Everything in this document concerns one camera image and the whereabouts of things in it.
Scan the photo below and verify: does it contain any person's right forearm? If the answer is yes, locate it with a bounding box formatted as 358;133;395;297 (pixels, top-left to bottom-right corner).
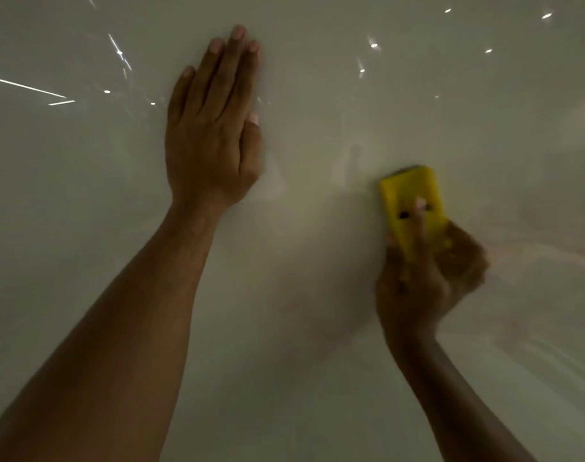
385;327;538;462

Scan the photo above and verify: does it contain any person's left hand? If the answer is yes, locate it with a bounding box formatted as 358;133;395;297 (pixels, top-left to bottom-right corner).
165;25;265;210

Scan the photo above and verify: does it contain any person's left forearm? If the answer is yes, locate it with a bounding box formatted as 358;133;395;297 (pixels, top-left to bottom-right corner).
0;201;222;462

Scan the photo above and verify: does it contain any person's right hand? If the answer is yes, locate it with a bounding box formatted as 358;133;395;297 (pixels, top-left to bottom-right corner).
374;197;490;343

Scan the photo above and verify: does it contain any yellow sponge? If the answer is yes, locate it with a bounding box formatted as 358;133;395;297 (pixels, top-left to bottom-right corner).
379;165;453;266

